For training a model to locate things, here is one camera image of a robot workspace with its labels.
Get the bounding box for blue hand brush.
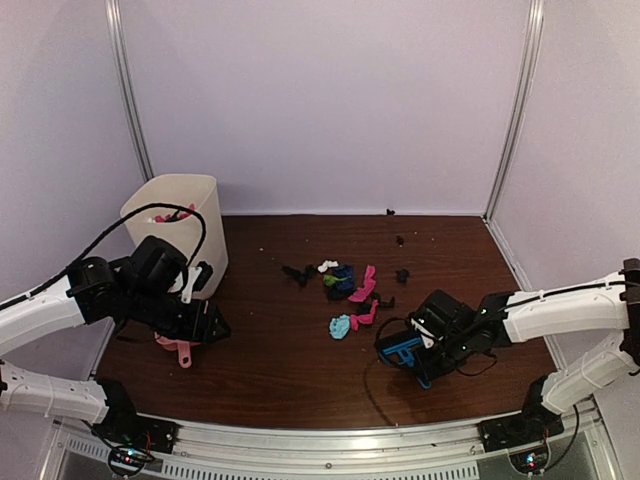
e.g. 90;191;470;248
376;345;425;376

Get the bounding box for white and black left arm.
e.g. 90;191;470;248
1;257;231;444

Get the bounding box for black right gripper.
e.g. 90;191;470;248
412;331;473;383

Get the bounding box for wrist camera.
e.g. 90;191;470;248
409;309;444;349
178;261;213;304

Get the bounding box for white paper scrap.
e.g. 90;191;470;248
317;260;340;274

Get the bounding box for light blue paper scrap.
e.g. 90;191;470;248
329;315;351;340

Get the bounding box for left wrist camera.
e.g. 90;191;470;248
178;261;213;304

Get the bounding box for cream plastic waste bin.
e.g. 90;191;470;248
120;174;229;299

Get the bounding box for green paper scrap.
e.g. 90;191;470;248
323;275;342;288

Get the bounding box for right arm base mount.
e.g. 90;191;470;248
478;377;564;475

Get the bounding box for right aluminium frame post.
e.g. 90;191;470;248
483;0;545;224

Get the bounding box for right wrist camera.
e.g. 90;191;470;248
409;309;444;349

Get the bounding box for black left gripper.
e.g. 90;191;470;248
125;285;232;344

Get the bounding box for scraps inside bin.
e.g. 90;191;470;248
146;203;196;224

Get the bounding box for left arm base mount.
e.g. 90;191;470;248
86;380;178;479

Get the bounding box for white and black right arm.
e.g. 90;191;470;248
374;258;639;442

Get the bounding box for pink plastic dustpan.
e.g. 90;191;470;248
154;333;200;369

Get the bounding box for front aluminium rail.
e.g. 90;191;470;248
35;402;624;479

